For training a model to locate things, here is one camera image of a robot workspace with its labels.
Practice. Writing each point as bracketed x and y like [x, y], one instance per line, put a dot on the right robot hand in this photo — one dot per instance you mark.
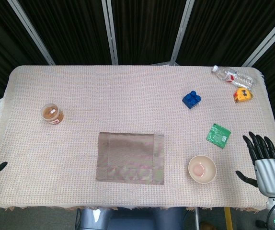
[270, 175]

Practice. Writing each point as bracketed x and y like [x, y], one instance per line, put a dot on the light pink bowl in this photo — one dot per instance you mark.
[202, 170]

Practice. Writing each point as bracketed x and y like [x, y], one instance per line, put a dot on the light brown woven placemat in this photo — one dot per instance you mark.
[128, 155]

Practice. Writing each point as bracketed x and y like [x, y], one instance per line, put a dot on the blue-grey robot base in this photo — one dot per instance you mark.
[132, 220]

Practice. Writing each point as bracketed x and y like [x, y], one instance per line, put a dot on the yellow floor strip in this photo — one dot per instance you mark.
[229, 219]

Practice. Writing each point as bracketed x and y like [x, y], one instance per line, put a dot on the green foil packet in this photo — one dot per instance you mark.
[218, 136]

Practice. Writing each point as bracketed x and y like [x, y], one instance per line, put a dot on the clear jar of rubber bands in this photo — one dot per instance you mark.
[52, 115]

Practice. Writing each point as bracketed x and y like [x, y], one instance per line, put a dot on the brown round object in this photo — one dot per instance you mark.
[207, 226]

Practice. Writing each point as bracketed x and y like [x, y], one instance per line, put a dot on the yellow tape measure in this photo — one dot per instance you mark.
[244, 95]

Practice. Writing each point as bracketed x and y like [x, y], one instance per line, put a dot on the grey metal table leg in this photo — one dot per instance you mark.
[197, 219]

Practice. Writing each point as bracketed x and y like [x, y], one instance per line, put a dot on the clear plastic water bottle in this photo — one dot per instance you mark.
[233, 76]

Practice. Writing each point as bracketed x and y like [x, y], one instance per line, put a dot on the blue building block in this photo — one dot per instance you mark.
[191, 100]

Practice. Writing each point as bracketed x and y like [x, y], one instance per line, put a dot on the pink woven tablecloth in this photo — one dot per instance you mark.
[128, 95]

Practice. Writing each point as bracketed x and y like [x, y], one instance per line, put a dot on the grey metal screen post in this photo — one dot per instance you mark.
[266, 40]
[181, 33]
[32, 33]
[110, 33]

